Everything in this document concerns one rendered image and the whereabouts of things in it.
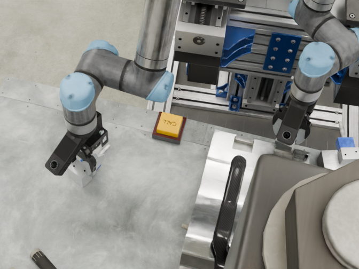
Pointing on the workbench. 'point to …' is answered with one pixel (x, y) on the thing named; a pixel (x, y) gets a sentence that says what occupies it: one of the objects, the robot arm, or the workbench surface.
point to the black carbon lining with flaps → (227, 212)
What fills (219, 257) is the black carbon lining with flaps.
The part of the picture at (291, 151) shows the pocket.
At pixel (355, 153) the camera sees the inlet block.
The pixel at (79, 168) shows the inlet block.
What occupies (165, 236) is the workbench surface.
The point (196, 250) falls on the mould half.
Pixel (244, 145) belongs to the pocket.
